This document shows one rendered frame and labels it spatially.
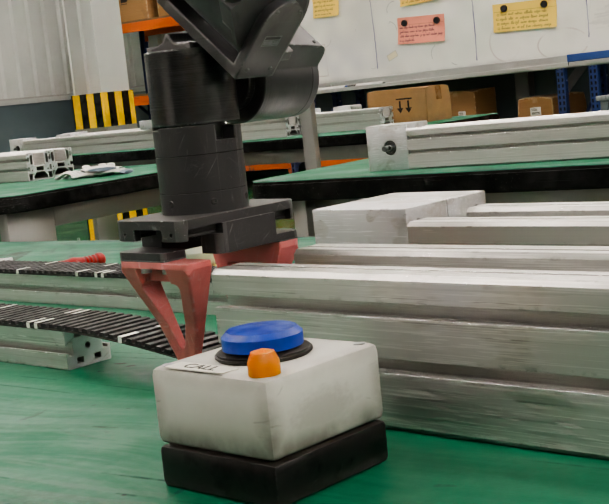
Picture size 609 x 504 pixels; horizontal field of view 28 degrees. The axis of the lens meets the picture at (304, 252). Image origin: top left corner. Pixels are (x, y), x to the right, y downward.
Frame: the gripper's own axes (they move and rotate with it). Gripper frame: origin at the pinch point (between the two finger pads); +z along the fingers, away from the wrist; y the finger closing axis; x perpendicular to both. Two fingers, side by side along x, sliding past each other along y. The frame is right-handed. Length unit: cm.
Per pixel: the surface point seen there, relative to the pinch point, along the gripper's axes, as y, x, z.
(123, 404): -7.1, 1.9, 2.3
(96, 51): 486, 639, -53
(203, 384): -16.9, -17.4, -3.3
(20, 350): -2.2, 20.4, 1.3
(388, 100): 360, 279, -6
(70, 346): -1.5, 14.8, 0.8
